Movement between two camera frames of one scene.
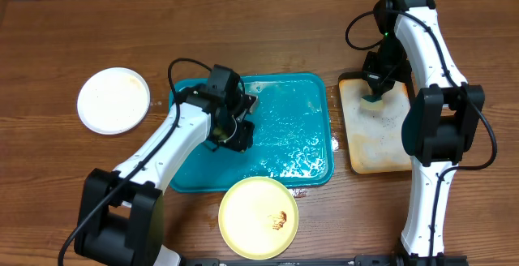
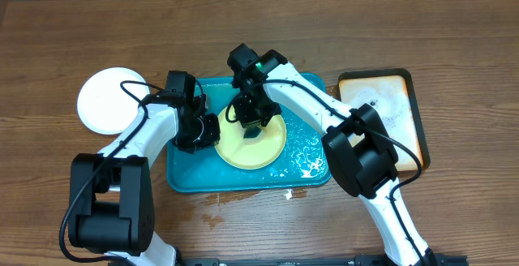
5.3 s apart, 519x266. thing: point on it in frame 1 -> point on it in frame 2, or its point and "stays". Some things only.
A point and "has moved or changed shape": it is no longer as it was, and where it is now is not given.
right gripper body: (391, 66) -> (258, 109)
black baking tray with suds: (375, 138) stays
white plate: (113, 100) stays
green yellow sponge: (371, 102) has moved or changed shape
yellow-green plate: (258, 217) -> (254, 152)
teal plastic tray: (292, 140) stays
